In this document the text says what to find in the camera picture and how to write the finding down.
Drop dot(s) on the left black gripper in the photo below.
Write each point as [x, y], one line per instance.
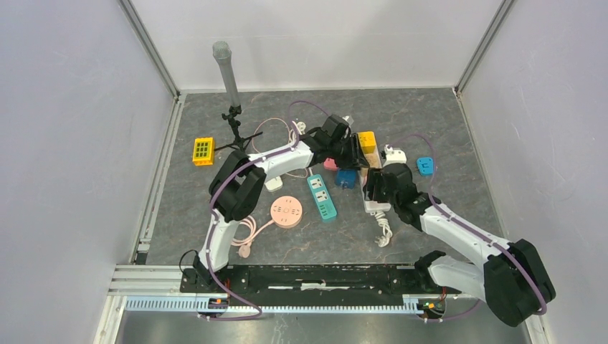
[355, 159]

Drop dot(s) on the yellow cube adapter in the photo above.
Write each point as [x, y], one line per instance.
[367, 141]

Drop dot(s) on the white folding plug adapter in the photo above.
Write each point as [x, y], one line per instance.
[274, 184]

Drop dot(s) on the aluminium frame rail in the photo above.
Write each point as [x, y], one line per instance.
[157, 288]

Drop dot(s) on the black tripod stand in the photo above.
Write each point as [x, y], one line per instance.
[239, 143]

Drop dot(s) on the white power strip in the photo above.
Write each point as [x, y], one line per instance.
[371, 206]

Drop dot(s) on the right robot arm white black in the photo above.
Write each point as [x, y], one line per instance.
[509, 277]

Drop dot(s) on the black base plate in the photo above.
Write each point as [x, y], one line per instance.
[316, 285]

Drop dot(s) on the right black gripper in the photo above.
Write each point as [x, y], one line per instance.
[373, 178]

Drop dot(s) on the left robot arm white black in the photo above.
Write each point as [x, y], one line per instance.
[236, 188]

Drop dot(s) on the teal power strip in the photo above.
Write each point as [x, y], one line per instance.
[322, 198]

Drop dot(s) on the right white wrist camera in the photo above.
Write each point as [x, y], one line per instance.
[391, 155]

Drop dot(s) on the pink cube adapter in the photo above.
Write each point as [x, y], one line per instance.
[330, 165]

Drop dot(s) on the light blue cube adapter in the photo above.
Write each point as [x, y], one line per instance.
[425, 166]

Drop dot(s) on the grey microphone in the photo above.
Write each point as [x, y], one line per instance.
[223, 56]

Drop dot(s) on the round pink power socket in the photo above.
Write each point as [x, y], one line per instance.
[286, 212]

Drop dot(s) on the dark blue cube adapter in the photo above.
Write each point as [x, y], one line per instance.
[346, 178]

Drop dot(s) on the yellow socket block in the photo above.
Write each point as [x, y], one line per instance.
[203, 151]

